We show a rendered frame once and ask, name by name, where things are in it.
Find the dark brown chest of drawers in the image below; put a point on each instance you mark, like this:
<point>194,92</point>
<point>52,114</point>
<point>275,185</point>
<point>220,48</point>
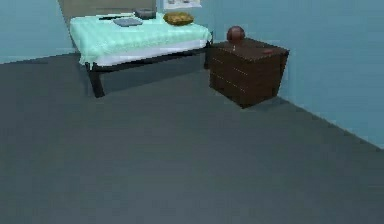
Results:
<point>245,75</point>

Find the brown ball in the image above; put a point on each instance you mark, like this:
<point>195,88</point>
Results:
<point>235,34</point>

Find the bed with mint green cover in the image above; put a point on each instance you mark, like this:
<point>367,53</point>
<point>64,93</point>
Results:
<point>133,40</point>

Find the yellow pillow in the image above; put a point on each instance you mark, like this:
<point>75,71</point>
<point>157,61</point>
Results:
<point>178,18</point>

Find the small red flat object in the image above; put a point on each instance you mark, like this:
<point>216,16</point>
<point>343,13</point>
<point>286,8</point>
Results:
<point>268,51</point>

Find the dark grey pillow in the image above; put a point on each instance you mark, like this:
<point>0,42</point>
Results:
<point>145,13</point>

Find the white framed picture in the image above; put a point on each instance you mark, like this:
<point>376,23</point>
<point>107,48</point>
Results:
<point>181,3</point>

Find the thin black stick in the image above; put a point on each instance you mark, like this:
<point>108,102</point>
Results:
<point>111,17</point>

